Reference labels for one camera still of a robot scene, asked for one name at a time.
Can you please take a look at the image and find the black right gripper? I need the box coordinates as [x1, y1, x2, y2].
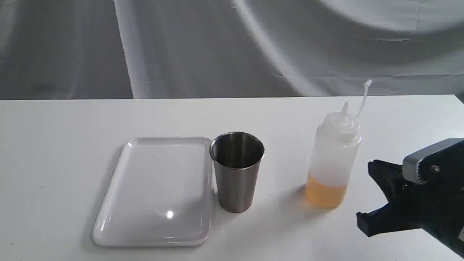
[356, 138, 464, 257]

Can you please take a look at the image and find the translucent squeeze bottle amber liquid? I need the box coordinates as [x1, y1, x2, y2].
[305, 79, 373, 209]

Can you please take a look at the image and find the stainless steel cup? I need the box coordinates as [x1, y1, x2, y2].
[209, 132, 265, 213]

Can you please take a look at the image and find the clear plastic tray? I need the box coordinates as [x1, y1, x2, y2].
[92, 137, 214, 247]

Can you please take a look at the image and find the grey fabric backdrop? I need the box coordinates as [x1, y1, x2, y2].
[0, 0, 463, 100]

